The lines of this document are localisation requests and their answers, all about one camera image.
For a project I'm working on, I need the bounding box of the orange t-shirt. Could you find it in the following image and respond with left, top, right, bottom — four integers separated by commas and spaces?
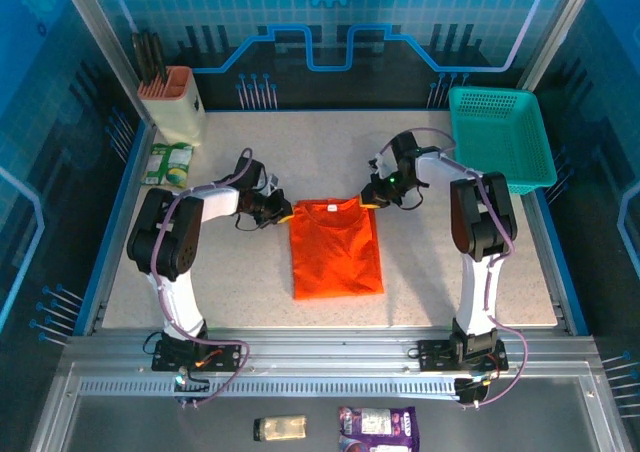
288, 196, 386, 302

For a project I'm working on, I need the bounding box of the green snack bag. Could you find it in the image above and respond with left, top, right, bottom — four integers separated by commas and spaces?
141, 142, 196, 189

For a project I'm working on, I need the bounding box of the teal plastic basket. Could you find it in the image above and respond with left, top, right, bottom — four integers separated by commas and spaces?
446, 86, 559, 196

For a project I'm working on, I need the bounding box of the cream knife block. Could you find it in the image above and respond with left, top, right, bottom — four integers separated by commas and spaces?
137, 65, 206, 147

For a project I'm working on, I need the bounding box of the clear plastic jar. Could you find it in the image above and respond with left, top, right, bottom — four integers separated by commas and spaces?
252, 413, 308, 443

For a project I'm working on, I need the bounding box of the purple snack bag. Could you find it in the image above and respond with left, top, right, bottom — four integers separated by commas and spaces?
338, 405, 420, 452

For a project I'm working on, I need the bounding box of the left gripper thin black cable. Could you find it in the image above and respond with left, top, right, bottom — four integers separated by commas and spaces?
233, 213, 267, 233

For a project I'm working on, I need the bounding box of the gripper thin black cable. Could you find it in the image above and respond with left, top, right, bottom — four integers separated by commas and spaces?
393, 183, 427, 212
233, 213, 267, 233

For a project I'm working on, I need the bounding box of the right gripper thin black cable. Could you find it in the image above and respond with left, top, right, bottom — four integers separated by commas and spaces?
393, 183, 427, 212

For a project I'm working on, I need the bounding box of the aluminium frame rail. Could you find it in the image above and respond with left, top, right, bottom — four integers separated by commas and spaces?
54, 324, 601, 379

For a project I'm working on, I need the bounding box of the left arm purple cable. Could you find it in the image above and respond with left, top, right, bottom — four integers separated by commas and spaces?
148, 146, 252, 409

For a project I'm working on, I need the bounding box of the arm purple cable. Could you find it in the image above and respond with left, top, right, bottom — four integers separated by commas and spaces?
148, 146, 252, 409
381, 127, 531, 409

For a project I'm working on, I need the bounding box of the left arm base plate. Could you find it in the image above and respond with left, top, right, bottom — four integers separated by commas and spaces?
151, 338, 245, 373

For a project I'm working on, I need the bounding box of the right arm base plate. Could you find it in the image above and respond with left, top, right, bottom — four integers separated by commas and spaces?
407, 338, 510, 373

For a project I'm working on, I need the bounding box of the black knife handle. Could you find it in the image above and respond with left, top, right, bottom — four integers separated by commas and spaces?
141, 29, 158, 82
151, 31, 170, 83
130, 31, 147, 82

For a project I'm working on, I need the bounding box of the slotted cable duct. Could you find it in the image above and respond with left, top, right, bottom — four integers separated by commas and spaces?
77, 375, 462, 400

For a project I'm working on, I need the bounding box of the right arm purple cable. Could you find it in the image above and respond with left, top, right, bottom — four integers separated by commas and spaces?
381, 127, 531, 409

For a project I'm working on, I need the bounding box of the aluminium upright post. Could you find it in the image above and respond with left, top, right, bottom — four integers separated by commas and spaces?
514, 0, 601, 93
54, 0, 154, 124

